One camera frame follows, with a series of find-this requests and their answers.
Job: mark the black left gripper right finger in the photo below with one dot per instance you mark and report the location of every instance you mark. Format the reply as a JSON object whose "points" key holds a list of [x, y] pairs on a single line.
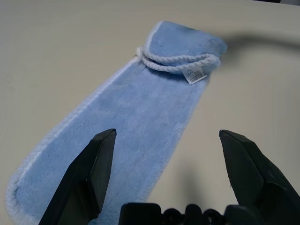
{"points": [[257, 178]]}

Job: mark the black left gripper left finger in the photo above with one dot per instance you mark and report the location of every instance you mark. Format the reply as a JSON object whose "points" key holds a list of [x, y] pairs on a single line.
{"points": [[89, 178]]}

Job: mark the light blue towel white trim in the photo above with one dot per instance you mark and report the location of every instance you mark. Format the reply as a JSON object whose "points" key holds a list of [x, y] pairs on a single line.
{"points": [[140, 112]]}

